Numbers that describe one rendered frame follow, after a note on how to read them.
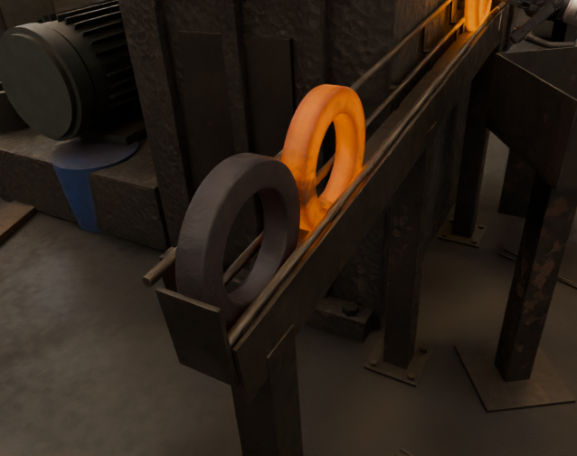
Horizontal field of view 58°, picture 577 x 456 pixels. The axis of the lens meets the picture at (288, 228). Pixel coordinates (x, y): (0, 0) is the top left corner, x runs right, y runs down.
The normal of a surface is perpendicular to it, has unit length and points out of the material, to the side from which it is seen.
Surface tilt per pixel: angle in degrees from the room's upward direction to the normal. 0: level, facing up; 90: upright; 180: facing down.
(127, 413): 0
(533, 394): 0
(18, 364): 0
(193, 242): 57
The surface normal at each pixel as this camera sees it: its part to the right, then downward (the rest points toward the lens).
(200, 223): -0.39, -0.24
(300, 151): -0.45, -0.02
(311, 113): -0.30, -0.47
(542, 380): -0.06, -0.84
